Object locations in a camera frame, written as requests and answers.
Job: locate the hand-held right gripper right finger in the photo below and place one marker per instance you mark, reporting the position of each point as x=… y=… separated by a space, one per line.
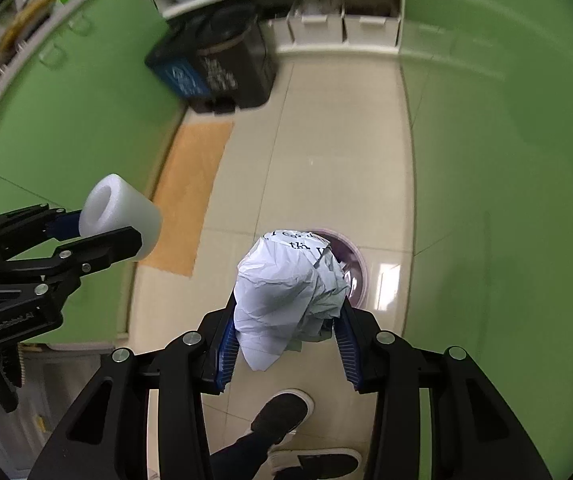
x=349 y=355

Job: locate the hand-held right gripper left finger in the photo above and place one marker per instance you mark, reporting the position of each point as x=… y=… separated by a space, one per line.
x=226 y=355

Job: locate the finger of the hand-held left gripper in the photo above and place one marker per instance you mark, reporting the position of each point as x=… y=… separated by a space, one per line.
x=111 y=245
x=69 y=225

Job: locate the white foam roll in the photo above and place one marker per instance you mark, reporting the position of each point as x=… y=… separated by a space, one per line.
x=121 y=205

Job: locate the white paper ball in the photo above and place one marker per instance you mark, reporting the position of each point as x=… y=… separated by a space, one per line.
x=281 y=290

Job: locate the pink round bin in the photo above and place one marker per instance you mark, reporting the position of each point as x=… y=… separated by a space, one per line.
x=356 y=270

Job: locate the black trash can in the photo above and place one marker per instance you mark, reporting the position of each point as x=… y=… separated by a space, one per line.
x=226 y=60

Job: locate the translucent plastic storage box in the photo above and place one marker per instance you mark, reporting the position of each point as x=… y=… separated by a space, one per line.
x=56 y=375

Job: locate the person's black shoe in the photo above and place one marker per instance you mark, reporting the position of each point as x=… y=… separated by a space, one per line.
x=326 y=465
x=281 y=417

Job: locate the orange floor mat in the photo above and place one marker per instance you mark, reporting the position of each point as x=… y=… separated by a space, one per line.
x=191 y=185

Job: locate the person's leg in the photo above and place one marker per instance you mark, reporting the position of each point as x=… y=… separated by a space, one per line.
x=239 y=460

